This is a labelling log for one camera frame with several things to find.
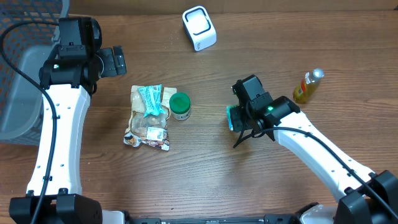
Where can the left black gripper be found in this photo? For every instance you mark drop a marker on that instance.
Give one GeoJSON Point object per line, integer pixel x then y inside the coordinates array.
{"type": "Point", "coordinates": [113, 69]}

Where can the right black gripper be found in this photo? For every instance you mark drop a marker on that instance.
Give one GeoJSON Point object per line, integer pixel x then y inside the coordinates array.
{"type": "Point", "coordinates": [237, 117]}

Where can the green tissue pack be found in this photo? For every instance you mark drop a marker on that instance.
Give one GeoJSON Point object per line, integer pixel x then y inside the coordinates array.
{"type": "Point", "coordinates": [228, 115]}

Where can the mint green snack bar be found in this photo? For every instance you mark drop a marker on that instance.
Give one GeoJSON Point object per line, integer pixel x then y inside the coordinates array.
{"type": "Point", "coordinates": [151, 98]}

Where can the green lid white jar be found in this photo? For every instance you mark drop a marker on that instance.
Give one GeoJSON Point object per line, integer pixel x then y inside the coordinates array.
{"type": "Point", "coordinates": [180, 106]}

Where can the yellow oil bottle silver cap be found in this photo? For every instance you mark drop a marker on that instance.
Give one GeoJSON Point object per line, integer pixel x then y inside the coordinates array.
{"type": "Point", "coordinates": [306, 88]}

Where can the brown snack pouch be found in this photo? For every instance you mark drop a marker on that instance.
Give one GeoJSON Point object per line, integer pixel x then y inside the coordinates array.
{"type": "Point", "coordinates": [150, 130]}

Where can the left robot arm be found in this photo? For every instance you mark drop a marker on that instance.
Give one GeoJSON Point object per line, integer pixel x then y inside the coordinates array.
{"type": "Point", "coordinates": [67, 81]}

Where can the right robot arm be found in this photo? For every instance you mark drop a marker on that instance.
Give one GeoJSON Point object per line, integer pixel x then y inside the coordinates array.
{"type": "Point", "coordinates": [362, 195]}

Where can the white barcode scanner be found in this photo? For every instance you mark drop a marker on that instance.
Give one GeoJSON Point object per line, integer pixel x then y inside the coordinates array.
{"type": "Point", "coordinates": [199, 28]}

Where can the grey plastic mesh basket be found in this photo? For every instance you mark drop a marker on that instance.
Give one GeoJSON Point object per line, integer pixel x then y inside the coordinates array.
{"type": "Point", "coordinates": [27, 48]}

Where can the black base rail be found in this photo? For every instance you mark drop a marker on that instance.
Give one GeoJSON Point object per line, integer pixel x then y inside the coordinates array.
{"type": "Point", "coordinates": [202, 221]}

